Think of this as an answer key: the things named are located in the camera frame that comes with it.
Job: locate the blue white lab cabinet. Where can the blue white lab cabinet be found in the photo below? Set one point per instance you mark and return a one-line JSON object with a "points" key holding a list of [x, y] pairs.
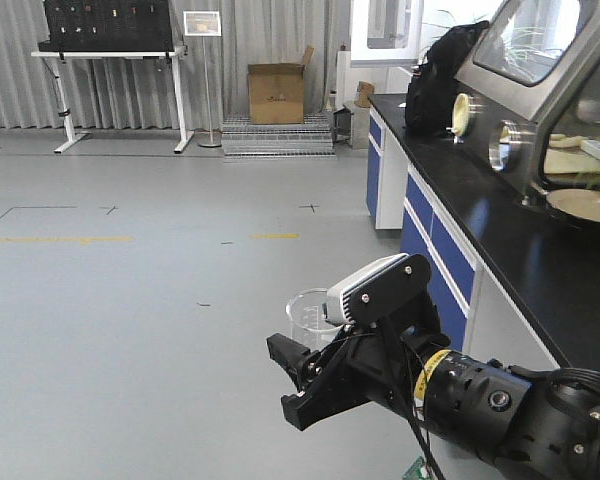
{"points": [[511, 282]]}

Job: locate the metal grate platform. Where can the metal grate platform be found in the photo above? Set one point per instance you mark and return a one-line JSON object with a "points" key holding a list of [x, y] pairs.
{"points": [[242, 140]]}

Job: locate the green circuit board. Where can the green circuit board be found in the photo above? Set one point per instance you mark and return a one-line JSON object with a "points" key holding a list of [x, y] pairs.
{"points": [[418, 470]]}

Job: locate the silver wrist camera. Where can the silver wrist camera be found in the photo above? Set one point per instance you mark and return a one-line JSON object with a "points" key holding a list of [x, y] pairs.
{"points": [[377, 290]]}

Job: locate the black backpack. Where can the black backpack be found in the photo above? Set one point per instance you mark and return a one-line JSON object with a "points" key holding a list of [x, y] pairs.
{"points": [[433, 88]]}

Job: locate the clear glass beaker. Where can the clear glass beaker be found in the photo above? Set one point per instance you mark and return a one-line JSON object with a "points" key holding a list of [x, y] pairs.
{"points": [[307, 314]]}

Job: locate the white standing desk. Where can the white standing desk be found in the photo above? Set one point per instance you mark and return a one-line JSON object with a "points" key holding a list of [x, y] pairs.
{"points": [[115, 87]]}

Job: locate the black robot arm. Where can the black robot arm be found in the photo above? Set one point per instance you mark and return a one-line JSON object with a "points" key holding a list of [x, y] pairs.
{"points": [[527, 424]]}

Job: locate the black pegboard panel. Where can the black pegboard panel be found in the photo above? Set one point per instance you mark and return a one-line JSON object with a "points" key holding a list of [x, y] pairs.
{"points": [[107, 26]]}

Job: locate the brown cardboard box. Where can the brown cardboard box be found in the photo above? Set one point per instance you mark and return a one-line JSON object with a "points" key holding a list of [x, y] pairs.
{"points": [[276, 91]]}

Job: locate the sign stand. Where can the sign stand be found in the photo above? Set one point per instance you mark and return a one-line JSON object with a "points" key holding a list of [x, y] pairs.
{"points": [[204, 24]]}

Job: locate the steel glove box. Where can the steel glove box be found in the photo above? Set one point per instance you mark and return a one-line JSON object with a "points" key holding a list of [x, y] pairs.
{"points": [[529, 105]]}

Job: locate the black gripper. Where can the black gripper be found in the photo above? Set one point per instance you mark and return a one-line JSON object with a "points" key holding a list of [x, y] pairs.
{"points": [[378, 363]]}

